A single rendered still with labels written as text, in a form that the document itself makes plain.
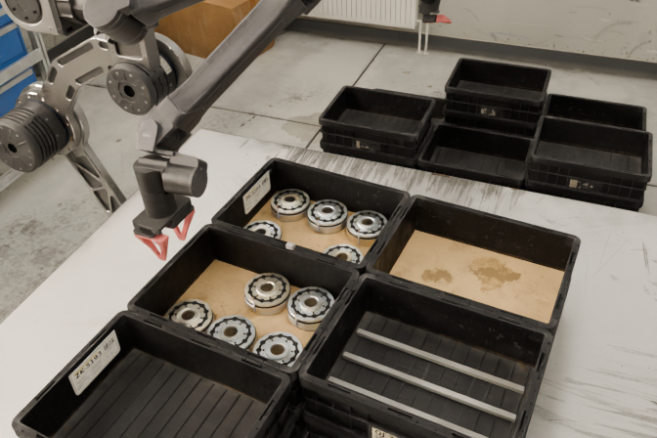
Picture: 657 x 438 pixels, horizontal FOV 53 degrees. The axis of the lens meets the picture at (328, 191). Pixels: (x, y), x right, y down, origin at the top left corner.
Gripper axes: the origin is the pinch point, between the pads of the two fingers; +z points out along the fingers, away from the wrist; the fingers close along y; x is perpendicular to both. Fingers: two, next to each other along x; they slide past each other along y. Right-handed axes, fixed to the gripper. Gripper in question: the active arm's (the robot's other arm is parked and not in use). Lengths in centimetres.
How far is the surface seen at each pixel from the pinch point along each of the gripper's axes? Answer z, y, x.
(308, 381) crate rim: 14.6, -8.8, -33.0
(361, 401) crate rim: 14.9, -8.8, -43.2
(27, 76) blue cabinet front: 48, 119, 184
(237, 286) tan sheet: 23.4, 14.4, -1.9
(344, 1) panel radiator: 72, 308, 106
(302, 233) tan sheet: 23.6, 37.2, -7.2
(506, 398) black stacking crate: 26, 10, -65
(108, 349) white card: 16.9, -15.5, 8.5
